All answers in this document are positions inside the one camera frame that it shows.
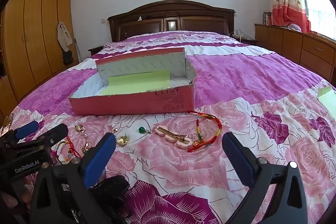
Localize beige cloth bag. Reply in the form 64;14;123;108
57;21;73;52

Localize gold flower pearl earring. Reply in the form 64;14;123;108
74;124;91;153

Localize black bag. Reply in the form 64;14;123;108
62;51;73;65

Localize white pole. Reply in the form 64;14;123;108
74;38;82;62

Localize pink floral quilt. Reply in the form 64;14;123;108
0;30;336;224

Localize pink cardboard box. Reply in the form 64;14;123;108
69;47;197;116

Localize brown flat packet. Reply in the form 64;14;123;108
1;113;14;135

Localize dark wooden nightstand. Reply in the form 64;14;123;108
88;45;104;58
232;35;259;46

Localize black lace hair tie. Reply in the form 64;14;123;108
91;175;132;224

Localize red cord beaded bracelet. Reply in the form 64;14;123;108
55;136;82;164

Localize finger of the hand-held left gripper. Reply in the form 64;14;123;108
0;121;39;148
5;123;69;153

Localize dark wooden headboard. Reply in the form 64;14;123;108
107;0;236;42

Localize white cables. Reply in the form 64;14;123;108
232;29;254;39

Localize long wooden cabinet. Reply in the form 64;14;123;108
255;23;336;83

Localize clear bead bracelet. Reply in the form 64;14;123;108
154;126;192;148

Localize person's left hand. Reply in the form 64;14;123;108
0;175;37;214

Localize light green paper sheet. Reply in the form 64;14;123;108
317;86;336;110
99;70;171;96

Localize gold round earring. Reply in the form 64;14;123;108
113;128;130;147

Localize wooden wardrobe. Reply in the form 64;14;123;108
0;0;79;119

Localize multicolour braided bracelet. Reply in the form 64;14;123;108
187;110;222;153

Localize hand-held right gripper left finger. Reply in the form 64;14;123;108
29;133;116;224

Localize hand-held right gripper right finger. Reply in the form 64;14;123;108
222;132;308;224

